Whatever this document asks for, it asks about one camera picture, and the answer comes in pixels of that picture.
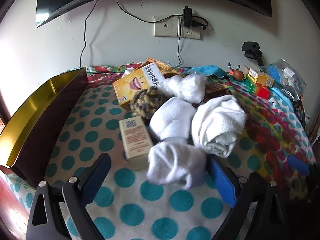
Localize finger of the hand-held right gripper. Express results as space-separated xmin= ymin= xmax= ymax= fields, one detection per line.
xmin=287 ymin=154 xmax=316 ymax=180

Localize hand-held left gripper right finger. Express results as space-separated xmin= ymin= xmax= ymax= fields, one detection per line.
xmin=209 ymin=156 xmax=288 ymax=240

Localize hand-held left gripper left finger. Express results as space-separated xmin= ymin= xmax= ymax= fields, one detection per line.
xmin=26 ymin=152 xmax=112 ymax=240

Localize beige rectangular box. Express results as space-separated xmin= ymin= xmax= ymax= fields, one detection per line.
xmin=119 ymin=116 xmax=154 ymax=171

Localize white towel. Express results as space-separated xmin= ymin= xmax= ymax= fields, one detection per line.
xmin=191 ymin=95 xmax=248 ymax=158

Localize brown and yellow knitted ball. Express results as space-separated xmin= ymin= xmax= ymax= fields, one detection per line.
xmin=129 ymin=86 xmax=167 ymax=119

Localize dark brown box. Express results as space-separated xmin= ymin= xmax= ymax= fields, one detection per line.
xmin=204 ymin=82 xmax=230 ymax=103

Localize white plastic-wrapped bundle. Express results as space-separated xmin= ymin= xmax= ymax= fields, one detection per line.
xmin=160 ymin=72 xmax=207 ymax=103

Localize yellow smiling face box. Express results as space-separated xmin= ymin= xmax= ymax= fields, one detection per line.
xmin=112 ymin=62 xmax=165 ymax=110

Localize multicolour bubble print cloth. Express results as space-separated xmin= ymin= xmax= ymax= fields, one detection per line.
xmin=60 ymin=64 xmax=317 ymax=200

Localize teal polka dot cloth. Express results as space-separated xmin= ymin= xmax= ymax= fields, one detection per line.
xmin=5 ymin=65 xmax=275 ymax=240

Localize green and red medicine box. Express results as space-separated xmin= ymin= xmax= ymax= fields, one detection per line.
xmin=245 ymin=76 xmax=271 ymax=100

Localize clear plastic bag blue contents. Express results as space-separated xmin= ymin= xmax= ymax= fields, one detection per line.
xmin=260 ymin=59 xmax=307 ymax=100

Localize yellow medicine box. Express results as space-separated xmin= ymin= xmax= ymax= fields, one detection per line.
xmin=246 ymin=68 xmax=275 ymax=87

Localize brown toy figurine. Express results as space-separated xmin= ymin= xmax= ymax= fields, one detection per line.
xmin=227 ymin=62 xmax=244 ymax=82

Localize plain blue cloth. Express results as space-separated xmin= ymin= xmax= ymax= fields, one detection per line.
xmin=190 ymin=64 xmax=229 ymax=77

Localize orange snack packet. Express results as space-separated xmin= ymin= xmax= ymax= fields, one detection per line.
xmin=142 ymin=57 xmax=184 ymax=77

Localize white power socket plate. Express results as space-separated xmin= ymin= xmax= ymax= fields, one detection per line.
xmin=178 ymin=17 xmax=202 ymax=40

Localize black angled plug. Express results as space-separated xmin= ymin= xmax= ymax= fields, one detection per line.
xmin=191 ymin=16 xmax=208 ymax=30

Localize black power adapter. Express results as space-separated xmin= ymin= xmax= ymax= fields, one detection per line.
xmin=182 ymin=6 xmax=193 ymax=28

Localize black curved monitor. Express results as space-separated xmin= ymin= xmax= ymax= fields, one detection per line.
xmin=36 ymin=0 xmax=272 ymax=28

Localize thick black cable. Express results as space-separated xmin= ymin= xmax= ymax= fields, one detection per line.
xmin=282 ymin=87 xmax=307 ymax=130

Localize black adapter output cable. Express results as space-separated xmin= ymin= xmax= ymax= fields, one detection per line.
xmin=177 ymin=17 xmax=184 ymax=68

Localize thin black hanging cable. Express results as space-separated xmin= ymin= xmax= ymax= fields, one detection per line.
xmin=79 ymin=0 xmax=100 ymax=67

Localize white round-hole wall plate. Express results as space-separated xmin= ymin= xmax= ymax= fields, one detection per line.
xmin=154 ymin=15 xmax=179 ymax=37

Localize black adapter input cable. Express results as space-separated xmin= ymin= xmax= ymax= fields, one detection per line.
xmin=115 ymin=0 xmax=184 ymax=23

